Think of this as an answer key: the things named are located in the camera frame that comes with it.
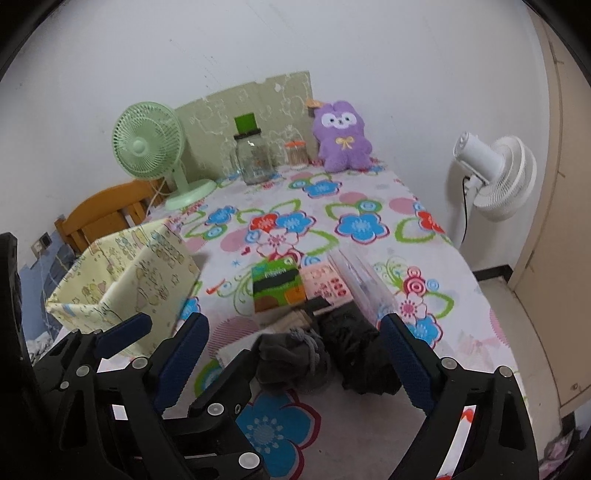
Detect floral tablecloth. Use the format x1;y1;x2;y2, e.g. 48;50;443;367
97;159;552;480

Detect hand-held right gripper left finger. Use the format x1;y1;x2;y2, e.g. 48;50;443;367
51;313;209;480

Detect green tissue pack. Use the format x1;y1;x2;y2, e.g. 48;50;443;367
252;258;308;313

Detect black cloth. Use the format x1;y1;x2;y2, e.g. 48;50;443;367
318;305;402;396

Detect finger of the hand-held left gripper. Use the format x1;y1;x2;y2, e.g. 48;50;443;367
161;351;265;480
36;314;153;377

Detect white standing fan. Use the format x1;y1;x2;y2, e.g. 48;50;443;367
452;130;537;252

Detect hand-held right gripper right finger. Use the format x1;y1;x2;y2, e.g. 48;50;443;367
379;313;541;480

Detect pink wet wipes pack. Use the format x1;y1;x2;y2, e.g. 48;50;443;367
299;263;354;315

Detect green patterned board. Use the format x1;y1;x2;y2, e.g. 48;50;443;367
174;71;319;181

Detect black fan cable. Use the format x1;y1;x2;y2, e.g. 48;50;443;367
461;174;472;247

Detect white fan cable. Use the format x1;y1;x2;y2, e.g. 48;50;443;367
147;181;170;214

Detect clear plastic bag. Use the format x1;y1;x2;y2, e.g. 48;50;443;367
327;249;399;328

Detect beige wooden door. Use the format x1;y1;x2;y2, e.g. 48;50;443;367
508;18;591;411

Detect cotton swab container orange lid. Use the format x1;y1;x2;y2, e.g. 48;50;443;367
285;141;308;169

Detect green desk fan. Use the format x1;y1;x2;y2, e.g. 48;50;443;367
112;102;218;212

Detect grey socks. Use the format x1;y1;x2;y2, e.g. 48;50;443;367
256;325;332;394

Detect glass jar with black lid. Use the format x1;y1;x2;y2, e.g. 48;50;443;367
229;133;274;186

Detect wooden chair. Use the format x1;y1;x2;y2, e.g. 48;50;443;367
54;180;167;254

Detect purple plush toy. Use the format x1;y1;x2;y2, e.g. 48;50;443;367
311;100;374;172

